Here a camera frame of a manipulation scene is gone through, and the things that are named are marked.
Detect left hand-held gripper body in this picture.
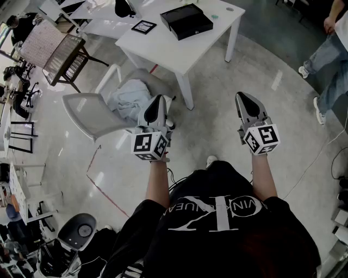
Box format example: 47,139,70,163
131,119,173,162

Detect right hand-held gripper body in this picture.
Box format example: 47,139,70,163
237,121,281,156

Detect black box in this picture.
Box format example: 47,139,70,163
159,3,214,41

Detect person's left forearm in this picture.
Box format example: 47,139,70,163
145,160,171,210

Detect person's right forearm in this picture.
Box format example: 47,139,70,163
251,154,278,203

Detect grey plastic chair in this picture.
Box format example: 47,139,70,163
61,64,176,142

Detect light crumpled cloth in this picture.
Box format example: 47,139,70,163
107,78,153,121

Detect person's black trousers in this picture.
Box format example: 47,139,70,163
168,160,255,203

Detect white grey robot head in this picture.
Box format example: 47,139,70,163
36,213,98,278

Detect person's black printed shirt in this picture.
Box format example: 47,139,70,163
107,187,323,278

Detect black backpack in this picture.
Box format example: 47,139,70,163
114,0,137,18

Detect white floor cable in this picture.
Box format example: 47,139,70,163
282,116,348,200

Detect black picture frame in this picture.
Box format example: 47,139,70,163
130,19,158,35

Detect black metal frame stand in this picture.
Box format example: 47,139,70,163
8,121,39,154

